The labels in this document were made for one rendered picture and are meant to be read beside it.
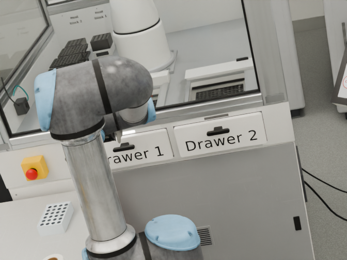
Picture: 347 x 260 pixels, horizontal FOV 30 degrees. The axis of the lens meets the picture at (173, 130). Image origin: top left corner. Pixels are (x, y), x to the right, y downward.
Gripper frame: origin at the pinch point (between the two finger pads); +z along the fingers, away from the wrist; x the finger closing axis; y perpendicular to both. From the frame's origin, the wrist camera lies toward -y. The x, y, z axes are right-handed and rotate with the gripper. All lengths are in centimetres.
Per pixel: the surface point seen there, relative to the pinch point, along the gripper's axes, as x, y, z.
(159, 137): 12.1, -2.5, 12.6
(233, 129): 36.3, -1.4, 14.0
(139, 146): 4.4, -1.3, 14.3
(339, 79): 71, -6, 1
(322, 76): 82, -131, 214
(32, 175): -32.3, 3.8, 12.0
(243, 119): 40.1, -3.1, 11.6
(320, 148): 69, -56, 161
